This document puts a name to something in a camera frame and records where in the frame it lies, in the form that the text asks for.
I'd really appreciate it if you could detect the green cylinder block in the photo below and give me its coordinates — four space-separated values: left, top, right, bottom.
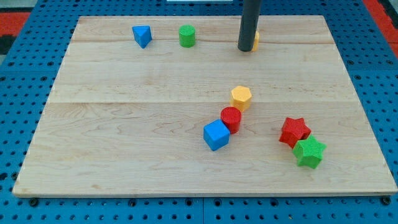
178 24 196 48

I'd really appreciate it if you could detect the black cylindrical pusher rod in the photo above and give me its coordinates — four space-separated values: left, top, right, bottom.
238 0 262 52

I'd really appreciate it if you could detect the yellow block behind rod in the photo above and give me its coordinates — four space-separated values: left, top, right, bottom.
251 31 260 52

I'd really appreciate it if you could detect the blue cube block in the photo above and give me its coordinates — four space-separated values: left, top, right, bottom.
203 119 230 151

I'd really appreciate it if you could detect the green star block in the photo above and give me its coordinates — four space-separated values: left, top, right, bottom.
292 135 326 169

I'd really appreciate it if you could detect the red cylinder block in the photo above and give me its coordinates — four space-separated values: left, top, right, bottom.
220 107 242 134

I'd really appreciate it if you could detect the blue triangle block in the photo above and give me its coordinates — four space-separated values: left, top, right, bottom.
132 26 152 49

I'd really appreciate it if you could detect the yellow hexagon block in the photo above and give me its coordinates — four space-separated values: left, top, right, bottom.
229 86 252 113

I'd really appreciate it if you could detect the wooden board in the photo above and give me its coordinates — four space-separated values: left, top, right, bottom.
12 16 397 198

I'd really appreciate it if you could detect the red star block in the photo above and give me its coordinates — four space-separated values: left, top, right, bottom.
279 118 312 149

